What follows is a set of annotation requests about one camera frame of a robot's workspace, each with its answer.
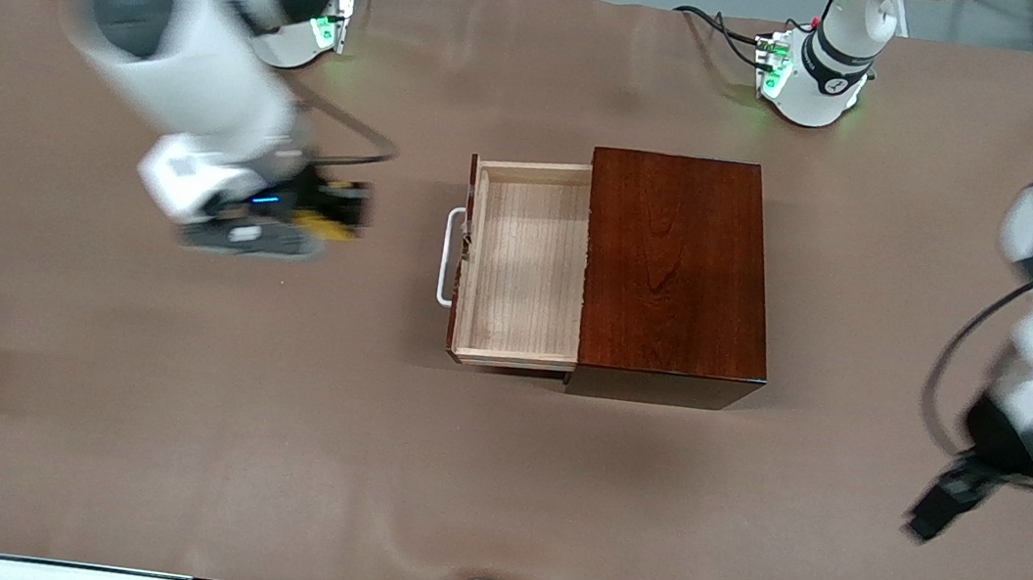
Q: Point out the yellow block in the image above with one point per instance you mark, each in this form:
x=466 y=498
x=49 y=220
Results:
x=327 y=225

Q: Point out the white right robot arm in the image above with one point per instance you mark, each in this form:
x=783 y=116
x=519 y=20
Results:
x=197 y=83

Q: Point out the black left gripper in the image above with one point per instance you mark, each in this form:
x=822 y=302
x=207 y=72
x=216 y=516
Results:
x=994 y=438

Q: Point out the dark brown wooden cabinet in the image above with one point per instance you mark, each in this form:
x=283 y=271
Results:
x=675 y=280

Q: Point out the fabric table cover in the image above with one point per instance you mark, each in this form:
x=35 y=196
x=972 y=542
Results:
x=261 y=446

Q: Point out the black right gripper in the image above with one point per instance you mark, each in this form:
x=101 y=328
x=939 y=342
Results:
x=323 y=199

